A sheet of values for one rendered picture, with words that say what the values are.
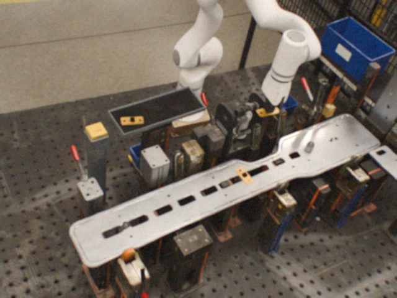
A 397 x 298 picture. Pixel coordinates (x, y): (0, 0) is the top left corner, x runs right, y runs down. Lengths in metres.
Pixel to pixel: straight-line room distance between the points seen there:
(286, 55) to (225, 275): 0.94
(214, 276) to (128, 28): 2.68
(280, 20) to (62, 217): 1.19
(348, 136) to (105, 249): 1.18
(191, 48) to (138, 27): 2.18
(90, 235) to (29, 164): 0.70
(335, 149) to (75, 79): 2.17
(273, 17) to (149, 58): 2.38
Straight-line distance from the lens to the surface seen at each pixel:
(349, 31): 2.84
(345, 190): 2.26
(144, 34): 4.33
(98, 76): 3.91
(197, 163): 2.04
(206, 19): 2.13
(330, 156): 2.28
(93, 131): 1.94
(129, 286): 1.72
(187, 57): 2.25
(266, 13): 1.81
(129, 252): 1.70
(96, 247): 1.83
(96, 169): 2.07
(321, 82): 2.26
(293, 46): 1.71
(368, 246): 2.45
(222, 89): 2.87
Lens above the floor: 2.59
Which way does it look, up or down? 48 degrees down
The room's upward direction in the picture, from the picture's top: 12 degrees clockwise
